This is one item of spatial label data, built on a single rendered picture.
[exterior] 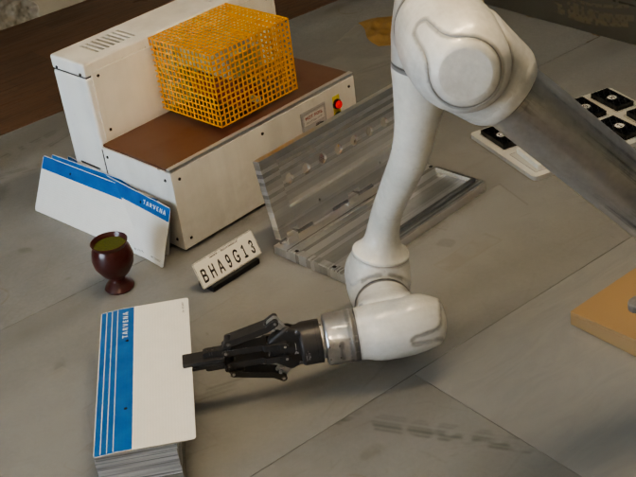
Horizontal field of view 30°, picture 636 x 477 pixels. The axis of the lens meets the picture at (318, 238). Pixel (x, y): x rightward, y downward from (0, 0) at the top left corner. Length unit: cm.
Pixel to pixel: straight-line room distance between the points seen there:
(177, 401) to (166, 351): 14
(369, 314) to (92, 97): 86
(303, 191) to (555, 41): 111
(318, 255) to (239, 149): 31
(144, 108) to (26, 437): 85
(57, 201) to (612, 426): 138
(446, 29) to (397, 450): 71
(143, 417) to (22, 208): 102
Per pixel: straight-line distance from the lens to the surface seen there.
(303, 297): 230
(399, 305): 199
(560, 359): 209
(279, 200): 239
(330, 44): 343
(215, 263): 237
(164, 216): 245
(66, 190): 272
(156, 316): 215
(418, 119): 181
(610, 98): 293
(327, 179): 249
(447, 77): 154
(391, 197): 196
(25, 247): 267
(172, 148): 250
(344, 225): 247
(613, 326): 211
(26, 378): 226
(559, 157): 169
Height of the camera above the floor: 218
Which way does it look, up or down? 31 degrees down
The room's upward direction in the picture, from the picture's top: 8 degrees counter-clockwise
